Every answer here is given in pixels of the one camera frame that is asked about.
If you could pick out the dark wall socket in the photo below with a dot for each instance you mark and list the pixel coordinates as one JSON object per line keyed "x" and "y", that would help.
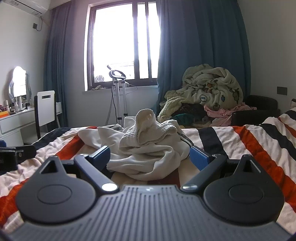
{"x": 35, "y": 25}

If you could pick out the white dressing table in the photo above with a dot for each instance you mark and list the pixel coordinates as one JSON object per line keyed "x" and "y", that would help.
{"x": 13, "y": 122}

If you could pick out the dark wall switch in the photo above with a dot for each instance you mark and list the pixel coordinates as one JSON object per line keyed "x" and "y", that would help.
{"x": 282, "y": 90}

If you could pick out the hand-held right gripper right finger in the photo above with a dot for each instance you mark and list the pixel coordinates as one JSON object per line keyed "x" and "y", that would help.
{"x": 199, "y": 158}

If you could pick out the standing garment steamer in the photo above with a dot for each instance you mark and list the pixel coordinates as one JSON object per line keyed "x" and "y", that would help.
{"x": 118, "y": 74}

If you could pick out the dark framed window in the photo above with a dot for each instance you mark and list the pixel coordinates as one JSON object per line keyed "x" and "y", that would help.
{"x": 115, "y": 46}

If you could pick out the blue curtain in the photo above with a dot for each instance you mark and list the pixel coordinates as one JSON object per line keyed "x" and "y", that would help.
{"x": 60, "y": 69}
{"x": 196, "y": 34}

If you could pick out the wavy framed vanity mirror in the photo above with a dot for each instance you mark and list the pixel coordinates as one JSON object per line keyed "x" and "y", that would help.
{"x": 19, "y": 81}

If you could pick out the pink cloth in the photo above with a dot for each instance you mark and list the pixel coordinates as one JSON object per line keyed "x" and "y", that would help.
{"x": 222, "y": 115}

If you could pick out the white air conditioner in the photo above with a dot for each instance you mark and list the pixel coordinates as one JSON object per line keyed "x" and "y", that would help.
{"x": 27, "y": 4}

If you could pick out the cream printed blanket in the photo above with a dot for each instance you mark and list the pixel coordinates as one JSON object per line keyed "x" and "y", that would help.
{"x": 208, "y": 88}

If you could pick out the group of cosmetic bottles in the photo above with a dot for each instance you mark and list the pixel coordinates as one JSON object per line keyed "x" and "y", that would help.
{"x": 19, "y": 104}

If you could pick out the striped blanket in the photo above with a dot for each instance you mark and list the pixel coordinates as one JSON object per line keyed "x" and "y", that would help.
{"x": 254, "y": 139}

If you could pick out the white garment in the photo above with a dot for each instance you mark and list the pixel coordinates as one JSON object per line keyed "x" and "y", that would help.
{"x": 143, "y": 157}

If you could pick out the green cloth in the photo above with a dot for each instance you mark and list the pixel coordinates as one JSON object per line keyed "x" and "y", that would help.
{"x": 185, "y": 119}

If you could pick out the orange box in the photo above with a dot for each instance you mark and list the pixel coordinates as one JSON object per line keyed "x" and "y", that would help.
{"x": 4, "y": 113}

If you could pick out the white backed chair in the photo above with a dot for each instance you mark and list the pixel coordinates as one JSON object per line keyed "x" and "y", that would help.
{"x": 46, "y": 109}

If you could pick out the black armchair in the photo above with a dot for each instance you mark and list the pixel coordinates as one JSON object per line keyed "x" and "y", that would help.
{"x": 261, "y": 104}

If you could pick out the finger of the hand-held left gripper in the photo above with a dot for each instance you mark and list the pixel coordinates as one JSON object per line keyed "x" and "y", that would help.
{"x": 26, "y": 151}

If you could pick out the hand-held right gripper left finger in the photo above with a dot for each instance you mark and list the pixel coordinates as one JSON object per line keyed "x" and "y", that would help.
{"x": 101, "y": 156}

